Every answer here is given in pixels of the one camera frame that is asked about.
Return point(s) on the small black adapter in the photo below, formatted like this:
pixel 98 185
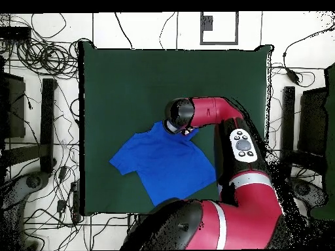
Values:
pixel 61 206

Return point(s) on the green cloth covered table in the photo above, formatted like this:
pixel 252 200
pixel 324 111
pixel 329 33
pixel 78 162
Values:
pixel 330 130

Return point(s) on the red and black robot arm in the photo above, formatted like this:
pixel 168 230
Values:
pixel 217 112

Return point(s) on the black monitor box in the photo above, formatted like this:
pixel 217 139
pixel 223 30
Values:
pixel 312 123
pixel 15 109

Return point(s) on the dark green table cloth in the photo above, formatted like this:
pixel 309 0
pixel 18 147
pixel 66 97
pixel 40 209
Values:
pixel 130 86

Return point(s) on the black power adapter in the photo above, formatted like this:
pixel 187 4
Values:
pixel 292 75

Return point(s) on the flat black box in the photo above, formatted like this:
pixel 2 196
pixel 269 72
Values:
pixel 14 33

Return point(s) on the blue laundry garment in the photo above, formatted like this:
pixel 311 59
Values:
pixel 162 162

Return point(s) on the black power strip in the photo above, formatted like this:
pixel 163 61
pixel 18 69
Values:
pixel 76 201

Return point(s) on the grey chair base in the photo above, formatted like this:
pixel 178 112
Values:
pixel 308 190
pixel 34 181

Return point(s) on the grey floor frame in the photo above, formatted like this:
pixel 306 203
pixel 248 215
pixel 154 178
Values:
pixel 219 42

